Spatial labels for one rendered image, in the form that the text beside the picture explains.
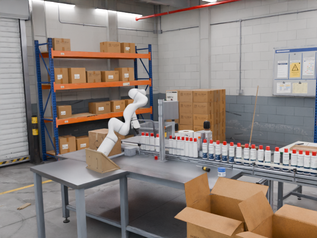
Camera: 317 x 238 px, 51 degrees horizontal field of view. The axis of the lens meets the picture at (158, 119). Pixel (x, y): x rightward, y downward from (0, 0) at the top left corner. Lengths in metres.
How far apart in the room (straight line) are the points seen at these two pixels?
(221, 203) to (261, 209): 0.37
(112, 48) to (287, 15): 3.83
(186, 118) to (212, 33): 2.48
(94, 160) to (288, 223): 2.07
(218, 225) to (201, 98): 5.52
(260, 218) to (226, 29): 7.08
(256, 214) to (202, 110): 5.48
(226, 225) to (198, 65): 7.45
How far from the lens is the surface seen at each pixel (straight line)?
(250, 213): 1.75
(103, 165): 3.31
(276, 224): 1.94
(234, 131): 8.50
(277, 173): 3.21
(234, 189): 2.13
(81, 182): 3.12
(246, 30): 8.27
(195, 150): 3.56
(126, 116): 3.53
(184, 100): 7.36
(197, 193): 2.04
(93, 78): 7.52
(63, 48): 7.12
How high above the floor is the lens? 1.76
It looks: 8 degrees down
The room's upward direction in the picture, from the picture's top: 1 degrees counter-clockwise
